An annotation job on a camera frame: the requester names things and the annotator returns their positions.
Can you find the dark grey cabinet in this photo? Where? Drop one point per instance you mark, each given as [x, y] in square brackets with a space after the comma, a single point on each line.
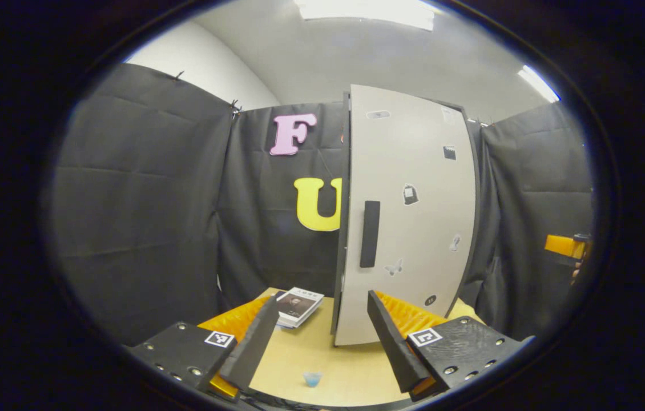
[345, 171]

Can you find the white book with dark photo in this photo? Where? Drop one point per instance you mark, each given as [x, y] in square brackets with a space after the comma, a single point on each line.
[299, 305]

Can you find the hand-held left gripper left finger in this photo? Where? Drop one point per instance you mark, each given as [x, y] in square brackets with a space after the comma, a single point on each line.
[254, 348]

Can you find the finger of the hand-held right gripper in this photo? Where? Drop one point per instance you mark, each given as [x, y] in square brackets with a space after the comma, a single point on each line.
[562, 245]

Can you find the black backdrop cloth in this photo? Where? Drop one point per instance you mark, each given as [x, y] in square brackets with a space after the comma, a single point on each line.
[145, 200]

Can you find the yellow bun toy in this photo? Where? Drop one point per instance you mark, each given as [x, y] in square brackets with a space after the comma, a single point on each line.
[462, 311]

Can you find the small black clip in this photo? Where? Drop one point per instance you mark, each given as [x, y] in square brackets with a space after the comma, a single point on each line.
[235, 107]
[178, 75]

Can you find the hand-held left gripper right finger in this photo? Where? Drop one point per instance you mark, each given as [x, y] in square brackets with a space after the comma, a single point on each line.
[394, 348]

